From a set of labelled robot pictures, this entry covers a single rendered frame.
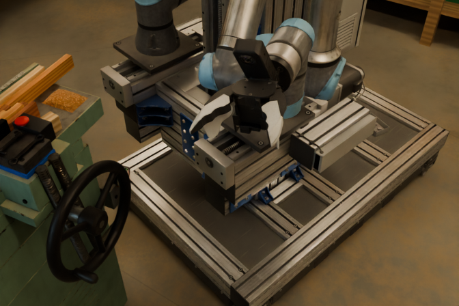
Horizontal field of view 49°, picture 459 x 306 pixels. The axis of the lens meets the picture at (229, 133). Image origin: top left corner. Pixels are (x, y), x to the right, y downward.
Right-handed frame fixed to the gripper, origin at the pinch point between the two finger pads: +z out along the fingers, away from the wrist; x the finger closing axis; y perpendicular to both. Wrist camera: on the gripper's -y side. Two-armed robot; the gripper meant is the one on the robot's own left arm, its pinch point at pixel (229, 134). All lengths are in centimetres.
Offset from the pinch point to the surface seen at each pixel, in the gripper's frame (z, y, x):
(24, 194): 1, 25, 51
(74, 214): -4, 35, 45
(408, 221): -105, 128, -23
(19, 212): 3, 30, 53
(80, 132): -26, 30, 57
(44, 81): -34, 21, 71
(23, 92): -26, 20, 72
